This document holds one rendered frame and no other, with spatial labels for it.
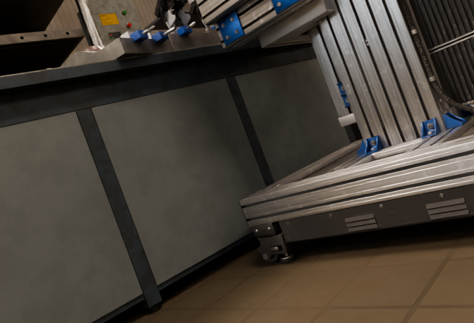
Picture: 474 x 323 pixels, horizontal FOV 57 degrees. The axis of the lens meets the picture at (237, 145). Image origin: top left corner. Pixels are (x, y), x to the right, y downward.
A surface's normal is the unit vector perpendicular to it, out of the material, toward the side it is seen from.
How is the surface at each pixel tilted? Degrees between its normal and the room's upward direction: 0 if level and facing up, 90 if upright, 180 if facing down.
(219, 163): 90
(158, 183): 90
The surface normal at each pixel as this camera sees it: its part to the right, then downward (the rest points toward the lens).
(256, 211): -0.64, 0.23
